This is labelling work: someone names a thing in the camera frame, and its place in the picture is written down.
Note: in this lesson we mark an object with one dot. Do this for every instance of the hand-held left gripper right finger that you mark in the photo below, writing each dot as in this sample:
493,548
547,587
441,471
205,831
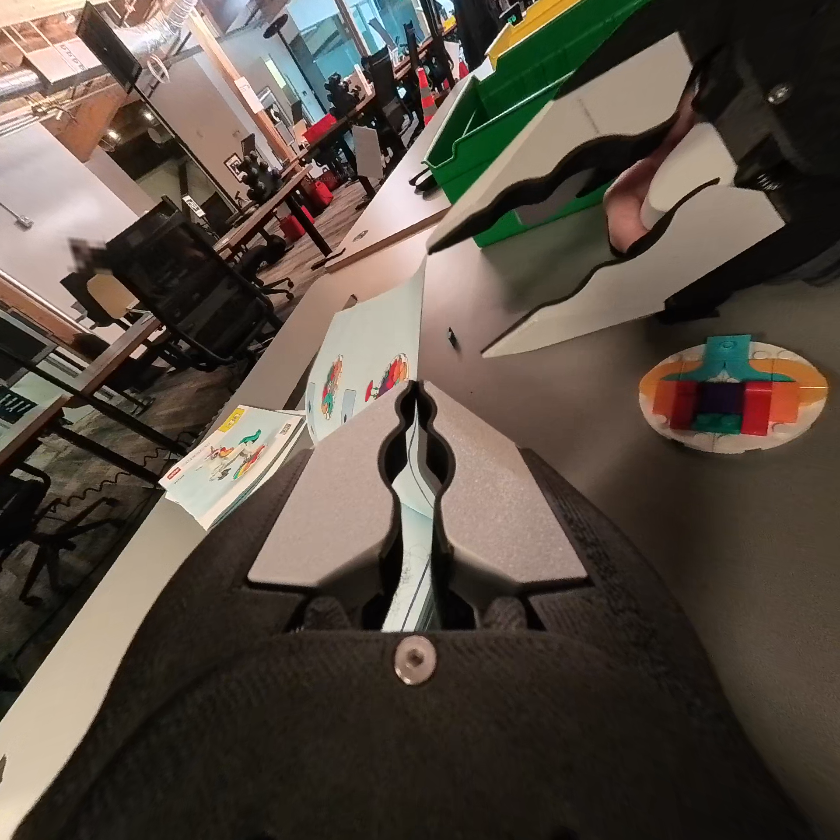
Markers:
512,518

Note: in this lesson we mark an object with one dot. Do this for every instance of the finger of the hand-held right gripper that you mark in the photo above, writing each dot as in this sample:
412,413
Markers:
577,124
689,262

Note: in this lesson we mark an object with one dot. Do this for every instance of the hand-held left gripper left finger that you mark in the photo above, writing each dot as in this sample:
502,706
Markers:
321,518

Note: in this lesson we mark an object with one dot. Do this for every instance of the round colourful lego build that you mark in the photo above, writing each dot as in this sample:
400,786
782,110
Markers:
722,400

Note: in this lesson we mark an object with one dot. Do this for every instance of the lego instruction booklet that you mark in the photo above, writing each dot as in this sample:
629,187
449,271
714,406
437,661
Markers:
236,459
367,341

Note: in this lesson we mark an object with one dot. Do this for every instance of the closed lego instruction booklet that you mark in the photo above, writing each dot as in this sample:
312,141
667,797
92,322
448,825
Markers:
236,459

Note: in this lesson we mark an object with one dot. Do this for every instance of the small dark lego piece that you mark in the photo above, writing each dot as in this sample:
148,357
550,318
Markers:
451,337

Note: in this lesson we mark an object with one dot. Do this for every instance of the person's right hand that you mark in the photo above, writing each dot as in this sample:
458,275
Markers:
630,210

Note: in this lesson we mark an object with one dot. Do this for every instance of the yellow plastic bin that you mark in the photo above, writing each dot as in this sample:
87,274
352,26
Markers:
518,46

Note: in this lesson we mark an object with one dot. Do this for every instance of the orange traffic cone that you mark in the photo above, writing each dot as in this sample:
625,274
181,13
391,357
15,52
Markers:
426,95

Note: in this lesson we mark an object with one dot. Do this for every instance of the black mesh office chair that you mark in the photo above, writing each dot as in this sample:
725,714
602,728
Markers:
190,275

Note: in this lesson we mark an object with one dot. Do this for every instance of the wooden back chair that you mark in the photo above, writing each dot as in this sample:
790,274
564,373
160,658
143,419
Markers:
111,295

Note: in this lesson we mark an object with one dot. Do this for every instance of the long wooden table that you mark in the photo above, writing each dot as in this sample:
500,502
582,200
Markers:
269,197

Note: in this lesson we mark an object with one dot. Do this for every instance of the black wall monitor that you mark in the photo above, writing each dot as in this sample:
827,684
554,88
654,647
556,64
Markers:
108,39

